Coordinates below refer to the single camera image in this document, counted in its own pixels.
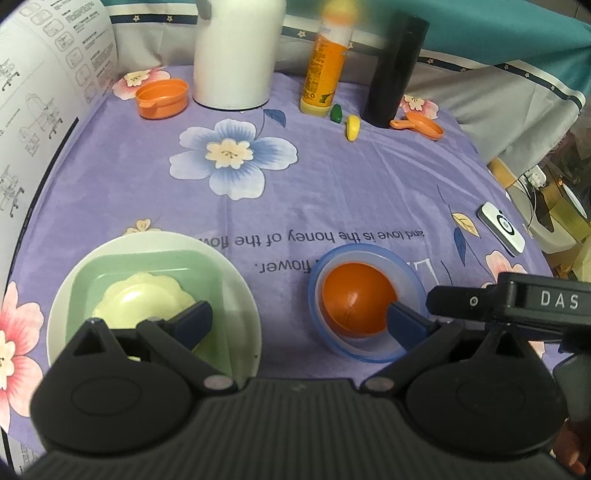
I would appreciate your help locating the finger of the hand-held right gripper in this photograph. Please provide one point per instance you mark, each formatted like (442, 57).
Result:
(466, 301)

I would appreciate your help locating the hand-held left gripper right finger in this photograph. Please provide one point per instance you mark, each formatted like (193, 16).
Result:
(408, 325)

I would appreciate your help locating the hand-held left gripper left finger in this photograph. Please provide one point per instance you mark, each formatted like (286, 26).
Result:
(201, 316)

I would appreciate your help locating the green square plate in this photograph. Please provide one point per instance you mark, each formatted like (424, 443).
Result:
(203, 272)

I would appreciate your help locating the white round plate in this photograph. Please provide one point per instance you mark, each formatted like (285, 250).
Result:
(233, 277)

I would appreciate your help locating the orange bowl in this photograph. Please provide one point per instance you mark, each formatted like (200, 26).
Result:
(355, 295)

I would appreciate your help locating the pale yellow scalloped plate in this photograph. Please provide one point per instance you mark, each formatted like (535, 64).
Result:
(138, 300)

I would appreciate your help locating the blue plastic bowl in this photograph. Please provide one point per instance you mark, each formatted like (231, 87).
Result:
(314, 295)

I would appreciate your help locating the person's right hand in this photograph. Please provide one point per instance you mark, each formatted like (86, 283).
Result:
(575, 447)

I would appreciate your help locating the white device with black face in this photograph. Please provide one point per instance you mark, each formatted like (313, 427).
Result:
(503, 228)

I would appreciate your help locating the white plug adapter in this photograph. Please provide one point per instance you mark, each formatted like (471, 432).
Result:
(537, 177)

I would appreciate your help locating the tan wooden piece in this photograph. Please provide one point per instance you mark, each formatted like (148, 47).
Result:
(501, 173)

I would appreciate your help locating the purple floral tablecloth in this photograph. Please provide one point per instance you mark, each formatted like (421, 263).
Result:
(346, 184)

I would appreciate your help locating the small orange toy pan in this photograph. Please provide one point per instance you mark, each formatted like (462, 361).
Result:
(425, 127)

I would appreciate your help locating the small yellow toy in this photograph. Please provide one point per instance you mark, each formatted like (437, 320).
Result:
(353, 128)

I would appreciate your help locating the orange measuring cup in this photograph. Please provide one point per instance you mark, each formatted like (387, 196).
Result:
(161, 104)

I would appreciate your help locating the small green toy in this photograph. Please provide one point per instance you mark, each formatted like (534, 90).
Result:
(336, 113)

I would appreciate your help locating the black cylindrical flask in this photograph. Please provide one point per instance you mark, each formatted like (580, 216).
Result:
(392, 74)

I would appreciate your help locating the white jug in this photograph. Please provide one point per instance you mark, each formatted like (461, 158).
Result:
(235, 55)

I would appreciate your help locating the orange yellow bottle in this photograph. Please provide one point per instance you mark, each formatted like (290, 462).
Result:
(323, 69)

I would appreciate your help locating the white instruction sheet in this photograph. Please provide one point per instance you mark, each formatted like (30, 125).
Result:
(37, 92)

